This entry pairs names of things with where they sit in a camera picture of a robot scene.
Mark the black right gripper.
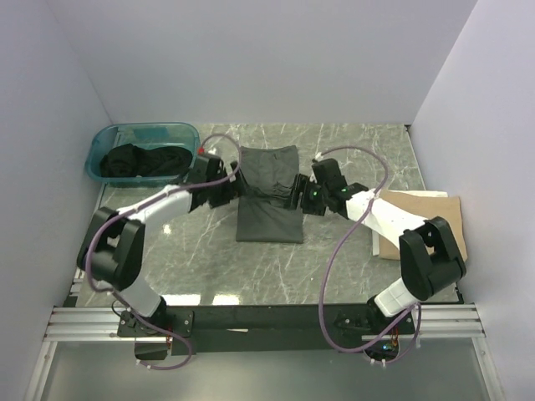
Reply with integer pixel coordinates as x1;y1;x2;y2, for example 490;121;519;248
283;174;329;217

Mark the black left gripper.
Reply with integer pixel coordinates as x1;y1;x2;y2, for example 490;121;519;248
206;162;253;210

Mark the grey t shirt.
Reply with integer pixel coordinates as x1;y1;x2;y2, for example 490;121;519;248
236;145;303;244

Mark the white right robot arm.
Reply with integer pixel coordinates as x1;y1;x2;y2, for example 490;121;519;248
287;159;466;333

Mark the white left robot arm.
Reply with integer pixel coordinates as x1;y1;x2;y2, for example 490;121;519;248
76;153;242;336

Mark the teal plastic basin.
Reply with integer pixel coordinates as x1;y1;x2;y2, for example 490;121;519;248
84;122;201;187

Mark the black t shirt in basin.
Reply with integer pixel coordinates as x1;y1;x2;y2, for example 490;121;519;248
99;144;193;178

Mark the folded tan t shirt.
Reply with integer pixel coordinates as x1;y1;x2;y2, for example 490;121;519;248
380;190;468;261

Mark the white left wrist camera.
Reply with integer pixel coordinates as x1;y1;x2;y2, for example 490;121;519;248
197;145;222;157

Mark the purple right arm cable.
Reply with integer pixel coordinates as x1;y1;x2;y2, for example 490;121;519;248
313;145;421;356

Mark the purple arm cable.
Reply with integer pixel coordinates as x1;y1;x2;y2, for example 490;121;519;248
85;133;243;331
313;145;421;356

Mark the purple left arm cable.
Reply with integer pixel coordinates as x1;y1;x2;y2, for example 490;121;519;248
85;133;243;331

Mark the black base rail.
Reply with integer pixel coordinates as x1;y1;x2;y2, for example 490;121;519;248
167;303;394;353

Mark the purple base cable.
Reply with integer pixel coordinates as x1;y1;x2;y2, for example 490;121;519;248
135;325;196;371

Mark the aluminium frame rail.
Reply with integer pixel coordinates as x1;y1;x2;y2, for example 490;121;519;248
43;304;486;343

